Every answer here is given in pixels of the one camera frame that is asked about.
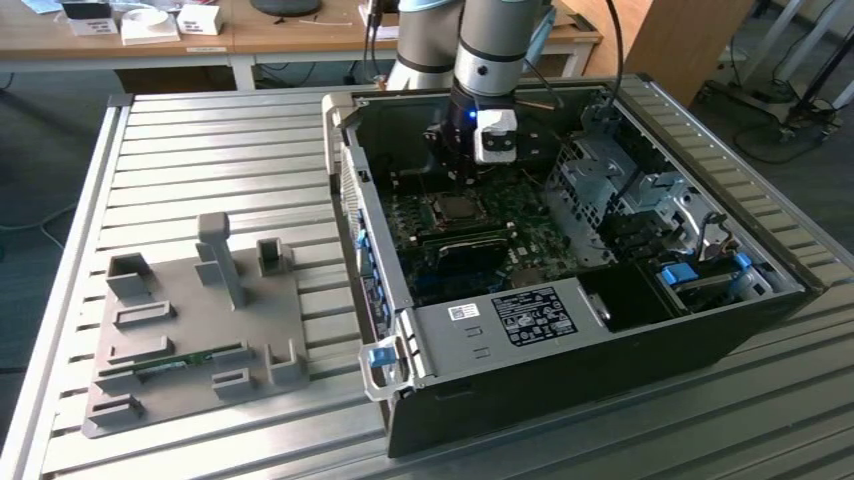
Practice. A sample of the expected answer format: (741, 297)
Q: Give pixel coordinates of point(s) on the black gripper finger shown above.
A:
(442, 141)
(532, 144)

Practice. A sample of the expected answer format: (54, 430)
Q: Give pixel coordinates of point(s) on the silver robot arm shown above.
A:
(490, 50)

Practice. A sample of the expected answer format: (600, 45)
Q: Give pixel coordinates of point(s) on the CPU socket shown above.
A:
(463, 224)

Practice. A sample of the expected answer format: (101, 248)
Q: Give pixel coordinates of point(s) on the grey metal drive cage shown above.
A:
(588, 175)

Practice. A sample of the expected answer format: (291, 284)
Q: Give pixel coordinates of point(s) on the white paper box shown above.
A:
(387, 32)

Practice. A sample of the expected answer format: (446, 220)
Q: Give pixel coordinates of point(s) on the green RAM stick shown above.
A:
(187, 360)
(467, 235)

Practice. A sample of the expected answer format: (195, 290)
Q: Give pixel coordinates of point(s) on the green motherboard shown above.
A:
(534, 240)

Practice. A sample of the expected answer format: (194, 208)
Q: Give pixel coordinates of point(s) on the blue card retainer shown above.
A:
(362, 239)

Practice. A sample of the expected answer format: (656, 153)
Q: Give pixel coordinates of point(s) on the black graphics card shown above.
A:
(470, 260)

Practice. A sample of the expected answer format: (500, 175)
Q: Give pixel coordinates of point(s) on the wooden desk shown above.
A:
(40, 45)
(301, 37)

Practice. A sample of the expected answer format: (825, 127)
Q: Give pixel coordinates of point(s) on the wooden cabinet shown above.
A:
(681, 40)

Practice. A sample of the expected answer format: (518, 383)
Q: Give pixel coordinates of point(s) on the black round pad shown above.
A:
(287, 6)

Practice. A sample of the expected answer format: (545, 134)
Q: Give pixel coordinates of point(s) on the hard disk in blue carrier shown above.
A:
(676, 275)

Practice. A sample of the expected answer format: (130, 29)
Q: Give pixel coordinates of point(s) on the metal equipment stand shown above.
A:
(754, 97)

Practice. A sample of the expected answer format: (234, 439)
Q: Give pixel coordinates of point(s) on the blue drive bay tab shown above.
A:
(742, 262)

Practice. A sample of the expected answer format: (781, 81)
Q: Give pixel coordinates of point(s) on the silver power supply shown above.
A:
(461, 345)

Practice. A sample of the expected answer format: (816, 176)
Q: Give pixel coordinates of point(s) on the white labelled box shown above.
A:
(199, 20)
(94, 26)

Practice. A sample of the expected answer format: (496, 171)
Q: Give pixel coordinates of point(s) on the blue case latch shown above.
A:
(382, 357)

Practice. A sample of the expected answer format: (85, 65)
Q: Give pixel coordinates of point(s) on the white round printed part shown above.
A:
(150, 30)

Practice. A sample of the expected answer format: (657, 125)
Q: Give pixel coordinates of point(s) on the black PC case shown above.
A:
(601, 390)

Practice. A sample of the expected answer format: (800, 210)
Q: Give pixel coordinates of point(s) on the grey parts rack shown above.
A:
(201, 320)

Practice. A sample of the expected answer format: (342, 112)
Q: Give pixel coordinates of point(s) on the pale blue paper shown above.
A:
(40, 6)

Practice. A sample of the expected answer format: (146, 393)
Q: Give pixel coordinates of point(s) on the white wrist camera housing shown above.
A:
(497, 120)

